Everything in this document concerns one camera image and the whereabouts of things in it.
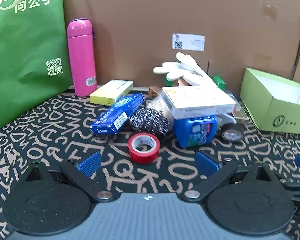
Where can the blue plastic container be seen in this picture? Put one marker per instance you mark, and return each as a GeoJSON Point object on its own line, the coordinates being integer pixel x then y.
{"type": "Point", "coordinates": [195, 131]}

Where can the white shipping label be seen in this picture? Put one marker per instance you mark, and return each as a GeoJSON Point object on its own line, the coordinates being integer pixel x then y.
{"type": "Point", "coordinates": [188, 42]}

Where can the blue rectangular carton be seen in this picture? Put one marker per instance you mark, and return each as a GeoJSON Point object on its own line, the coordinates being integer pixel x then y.
{"type": "Point", "coordinates": [116, 116]}

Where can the small brown cardboard box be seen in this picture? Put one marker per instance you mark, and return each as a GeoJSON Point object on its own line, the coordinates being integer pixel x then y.
{"type": "Point", "coordinates": [153, 91]}

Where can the green bottle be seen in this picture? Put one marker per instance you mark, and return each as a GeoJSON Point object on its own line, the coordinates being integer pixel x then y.
{"type": "Point", "coordinates": [219, 82]}
{"type": "Point", "coordinates": [169, 82]}

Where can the yellow flat carton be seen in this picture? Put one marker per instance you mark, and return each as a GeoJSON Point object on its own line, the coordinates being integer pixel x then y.
{"type": "Point", "coordinates": [111, 92]}

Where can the light green box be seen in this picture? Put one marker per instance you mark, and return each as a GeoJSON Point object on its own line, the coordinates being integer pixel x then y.
{"type": "Point", "coordinates": [285, 115]}

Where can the clear plastic packaging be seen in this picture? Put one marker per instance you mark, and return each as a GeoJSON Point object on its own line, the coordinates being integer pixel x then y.
{"type": "Point", "coordinates": [240, 111]}

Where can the black letter-patterned mat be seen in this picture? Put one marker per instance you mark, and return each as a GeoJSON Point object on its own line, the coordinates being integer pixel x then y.
{"type": "Point", "coordinates": [65, 132]}

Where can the pink thermos bottle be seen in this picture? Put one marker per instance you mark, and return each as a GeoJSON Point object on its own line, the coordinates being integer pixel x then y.
{"type": "Point", "coordinates": [81, 57]}

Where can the black tape roll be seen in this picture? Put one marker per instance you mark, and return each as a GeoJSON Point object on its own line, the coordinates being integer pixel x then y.
{"type": "Point", "coordinates": [232, 133]}

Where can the white long carton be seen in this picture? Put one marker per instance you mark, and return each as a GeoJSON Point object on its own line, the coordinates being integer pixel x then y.
{"type": "Point", "coordinates": [197, 101]}

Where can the white work glove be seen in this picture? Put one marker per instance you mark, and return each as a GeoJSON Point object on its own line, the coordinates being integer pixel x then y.
{"type": "Point", "coordinates": [182, 71]}

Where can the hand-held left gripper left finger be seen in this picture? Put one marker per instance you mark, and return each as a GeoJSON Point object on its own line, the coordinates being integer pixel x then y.
{"type": "Point", "coordinates": [90, 162]}

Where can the red tape roll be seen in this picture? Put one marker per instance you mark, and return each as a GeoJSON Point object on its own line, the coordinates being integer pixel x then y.
{"type": "Point", "coordinates": [143, 147]}

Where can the steel wool scourer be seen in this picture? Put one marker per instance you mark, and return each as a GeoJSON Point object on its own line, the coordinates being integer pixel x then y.
{"type": "Point", "coordinates": [150, 120]}

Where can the large brown cardboard box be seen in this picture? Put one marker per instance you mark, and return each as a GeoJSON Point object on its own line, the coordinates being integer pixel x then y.
{"type": "Point", "coordinates": [140, 17]}

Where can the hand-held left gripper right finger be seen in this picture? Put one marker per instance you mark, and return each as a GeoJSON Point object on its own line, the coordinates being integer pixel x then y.
{"type": "Point", "coordinates": [207, 162]}

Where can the green paper shopping bag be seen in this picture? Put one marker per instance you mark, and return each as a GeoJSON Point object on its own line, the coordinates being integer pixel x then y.
{"type": "Point", "coordinates": [22, 62]}

